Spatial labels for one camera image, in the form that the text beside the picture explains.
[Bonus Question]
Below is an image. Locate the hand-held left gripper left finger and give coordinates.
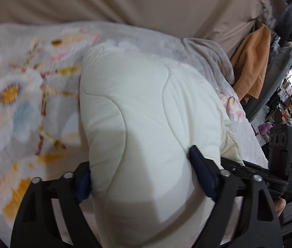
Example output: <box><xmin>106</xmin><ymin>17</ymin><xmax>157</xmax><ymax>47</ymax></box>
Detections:
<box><xmin>10</xmin><ymin>161</ymin><xmax>102</xmax><ymax>248</ymax></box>

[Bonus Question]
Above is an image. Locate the shelf of assorted goods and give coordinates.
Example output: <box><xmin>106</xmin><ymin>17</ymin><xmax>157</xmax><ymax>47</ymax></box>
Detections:
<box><xmin>261</xmin><ymin>67</ymin><xmax>292</xmax><ymax>148</ymax></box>

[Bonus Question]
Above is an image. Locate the orange garment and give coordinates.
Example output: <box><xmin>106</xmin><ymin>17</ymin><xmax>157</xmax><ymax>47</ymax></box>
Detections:
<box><xmin>231</xmin><ymin>24</ymin><xmax>272</xmax><ymax>104</ymax></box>

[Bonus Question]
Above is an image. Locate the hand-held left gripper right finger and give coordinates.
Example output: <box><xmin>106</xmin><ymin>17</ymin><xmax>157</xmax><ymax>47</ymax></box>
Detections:
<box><xmin>188</xmin><ymin>145</ymin><xmax>284</xmax><ymax>248</ymax></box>

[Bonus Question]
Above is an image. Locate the purple packet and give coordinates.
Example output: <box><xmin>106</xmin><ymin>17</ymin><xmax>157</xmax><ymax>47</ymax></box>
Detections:
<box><xmin>257</xmin><ymin>123</ymin><xmax>272</xmax><ymax>138</ymax></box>

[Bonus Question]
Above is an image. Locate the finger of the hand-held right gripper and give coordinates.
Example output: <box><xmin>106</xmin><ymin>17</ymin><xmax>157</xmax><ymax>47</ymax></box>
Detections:
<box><xmin>221</xmin><ymin>157</ymin><xmax>255</xmax><ymax>180</ymax></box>

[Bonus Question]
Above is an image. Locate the floral fleece blanket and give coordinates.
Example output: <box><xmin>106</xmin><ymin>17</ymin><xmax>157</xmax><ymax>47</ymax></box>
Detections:
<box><xmin>0</xmin><ymin>22</ymin><xmax>269</xmax><ymax>243</ymax></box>

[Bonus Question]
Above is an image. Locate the white quilted garment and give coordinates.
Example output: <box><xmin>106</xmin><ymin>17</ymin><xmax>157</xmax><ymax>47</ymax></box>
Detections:
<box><xmin>79</xmin><ymin>43</ymin><xmax>244</xmax><ymax>248</ymax></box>

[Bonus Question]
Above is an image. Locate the person's right hand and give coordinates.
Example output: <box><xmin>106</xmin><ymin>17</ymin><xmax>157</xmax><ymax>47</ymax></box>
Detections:
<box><xmin>275</xmin><ymin>198</ymin><xmax>287</xmax><ymax>219</ymax></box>

